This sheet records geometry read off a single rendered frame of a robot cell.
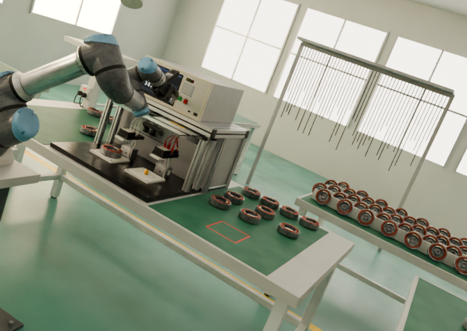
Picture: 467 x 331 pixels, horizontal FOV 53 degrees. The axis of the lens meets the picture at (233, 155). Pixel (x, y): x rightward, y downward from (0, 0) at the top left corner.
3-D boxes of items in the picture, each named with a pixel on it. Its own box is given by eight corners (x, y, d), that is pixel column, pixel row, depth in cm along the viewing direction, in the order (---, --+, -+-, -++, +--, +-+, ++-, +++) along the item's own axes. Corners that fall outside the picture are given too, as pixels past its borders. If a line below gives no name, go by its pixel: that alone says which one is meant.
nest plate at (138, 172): (146, 183, 224) (147, 181, 224) (124, 171, 230) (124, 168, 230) (165, 181, 238) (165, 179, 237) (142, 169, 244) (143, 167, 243)
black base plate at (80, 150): (146, 203, 207) (148, 198, 206) (49, 146, 232) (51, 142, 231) (200, 192, 249) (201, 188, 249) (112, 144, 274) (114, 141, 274)
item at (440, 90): (377, 256, 512) (456, 90, 473) (238, 184, 583) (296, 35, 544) (383, 247, 557) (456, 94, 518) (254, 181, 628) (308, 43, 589)
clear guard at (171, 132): (169, 147, 208) (173, 135, 207) (128, 126, 218) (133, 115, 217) (204, 146, 238) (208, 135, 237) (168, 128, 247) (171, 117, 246)
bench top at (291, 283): (294, 309, 174) (299, 297, 173) (-54, 99, 260) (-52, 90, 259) (351, 251, 265) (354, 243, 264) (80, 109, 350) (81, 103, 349)
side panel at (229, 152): (203, 193, 249) (224, 138, 243) (199, 191, 250) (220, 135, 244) (227, 188, 274) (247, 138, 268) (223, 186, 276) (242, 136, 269)
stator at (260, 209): (269, 213, 258) (272, 207, 257) (276, 222, 247) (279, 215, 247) (251, 208, 254) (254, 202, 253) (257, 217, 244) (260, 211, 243)
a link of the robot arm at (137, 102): (132, 94, 164) (156, 112, 213) (122, 65, 164) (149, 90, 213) (101, 105, 164) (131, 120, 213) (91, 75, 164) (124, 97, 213)
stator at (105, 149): (110, 159, 236) (112, 152, 235) (95, 150, 240) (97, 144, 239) (125, 158, 246) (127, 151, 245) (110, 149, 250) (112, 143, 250)
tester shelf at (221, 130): (210, 138, 228) (212, 129, 227) (109, 90, 255) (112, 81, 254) (247, 138, 268) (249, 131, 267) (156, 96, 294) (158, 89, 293)
